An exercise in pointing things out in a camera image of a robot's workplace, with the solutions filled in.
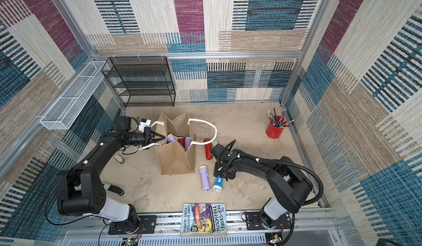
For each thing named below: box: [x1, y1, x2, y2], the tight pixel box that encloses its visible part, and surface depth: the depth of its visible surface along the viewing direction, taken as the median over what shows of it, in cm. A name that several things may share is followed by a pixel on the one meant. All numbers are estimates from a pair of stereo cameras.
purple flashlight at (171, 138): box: [167, 133, 177, 144], surface depth 91 cm
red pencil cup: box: [265, 115, 287, 139], surface depth 99 cm
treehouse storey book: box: [180, 202, 227, 237], surface depth 74 cm
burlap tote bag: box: [156, 112, 197, 176], surface depth 87 cm
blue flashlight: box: [212, 175, 224, 193], surface depth 83 cm
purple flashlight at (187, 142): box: [184, 136, 192, 152], surface depth 94 cm
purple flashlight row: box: [198, 164, 210, 192], surface depth 86 cm
